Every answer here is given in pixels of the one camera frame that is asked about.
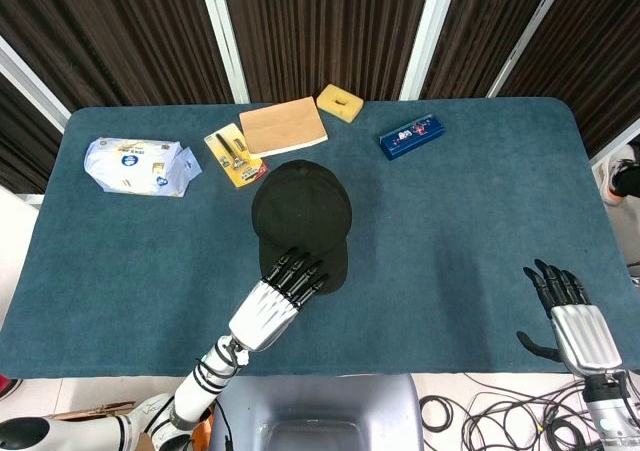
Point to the blue printed pencil box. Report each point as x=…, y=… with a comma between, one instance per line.
x=412, y=137

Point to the brown cardboard piece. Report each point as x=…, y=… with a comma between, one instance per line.
x=92, y=411

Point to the razor in yellow blister pack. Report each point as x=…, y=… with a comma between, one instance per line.
x=235, y=156

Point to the white orange sneaker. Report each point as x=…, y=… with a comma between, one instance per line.
x=611, y=176

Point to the black baseball cap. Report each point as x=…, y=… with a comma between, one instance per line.
x=305, y=221

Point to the blue white tissue pack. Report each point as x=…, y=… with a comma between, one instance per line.
x=142, y=166

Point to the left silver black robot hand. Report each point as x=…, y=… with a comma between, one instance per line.
x=267, y=316

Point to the brown paper notebook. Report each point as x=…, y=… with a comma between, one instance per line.
x=282, y=126

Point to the blue felt table cover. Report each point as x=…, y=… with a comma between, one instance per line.
x=320, y=251

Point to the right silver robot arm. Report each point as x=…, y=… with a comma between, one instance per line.
x=607, y=406

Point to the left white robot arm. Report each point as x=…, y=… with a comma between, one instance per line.
x=165, y=401

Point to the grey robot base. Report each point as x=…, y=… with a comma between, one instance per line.
x=312, y=413

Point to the yellow sponge block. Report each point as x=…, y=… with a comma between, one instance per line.
x=340, y=102

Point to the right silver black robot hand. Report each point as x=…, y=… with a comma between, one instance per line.
x=580, y=328

